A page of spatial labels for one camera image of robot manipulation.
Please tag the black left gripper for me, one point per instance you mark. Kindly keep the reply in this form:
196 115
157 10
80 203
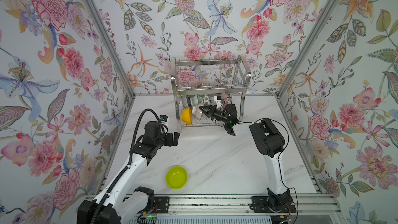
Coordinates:
169 142

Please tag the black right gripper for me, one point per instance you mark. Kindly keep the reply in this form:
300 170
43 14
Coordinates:
213 110

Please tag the green leaf pattern bowl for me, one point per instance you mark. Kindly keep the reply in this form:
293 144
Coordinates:
207 100

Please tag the pale green bowl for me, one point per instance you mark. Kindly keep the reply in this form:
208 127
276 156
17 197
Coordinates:
196 100

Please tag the black white floral bowl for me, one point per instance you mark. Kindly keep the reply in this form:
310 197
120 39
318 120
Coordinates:
224 96

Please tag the dark patterned bowl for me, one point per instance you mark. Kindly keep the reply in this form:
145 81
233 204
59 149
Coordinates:
185 100

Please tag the yellow bowl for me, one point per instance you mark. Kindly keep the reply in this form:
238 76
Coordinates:
186 116

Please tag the lime green bowl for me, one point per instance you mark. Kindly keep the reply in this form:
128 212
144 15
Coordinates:
177 177

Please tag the pink striped bowl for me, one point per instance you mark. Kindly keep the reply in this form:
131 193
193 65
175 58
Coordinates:
197 113

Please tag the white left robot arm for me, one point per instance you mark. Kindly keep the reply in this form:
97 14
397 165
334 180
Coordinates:
114 205

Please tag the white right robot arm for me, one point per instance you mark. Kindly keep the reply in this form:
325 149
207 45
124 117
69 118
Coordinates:
269 142

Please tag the stainless steel dish rack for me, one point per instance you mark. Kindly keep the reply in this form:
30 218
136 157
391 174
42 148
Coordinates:
213 77

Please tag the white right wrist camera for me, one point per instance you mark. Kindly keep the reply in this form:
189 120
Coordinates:
218 101

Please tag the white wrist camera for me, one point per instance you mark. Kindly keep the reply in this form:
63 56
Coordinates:
164 120
218 101

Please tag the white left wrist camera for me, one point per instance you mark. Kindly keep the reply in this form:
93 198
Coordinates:
164 120

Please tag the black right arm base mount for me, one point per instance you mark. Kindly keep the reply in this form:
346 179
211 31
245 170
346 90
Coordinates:
273 203

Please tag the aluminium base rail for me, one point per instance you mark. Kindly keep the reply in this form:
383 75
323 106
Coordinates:
247 205

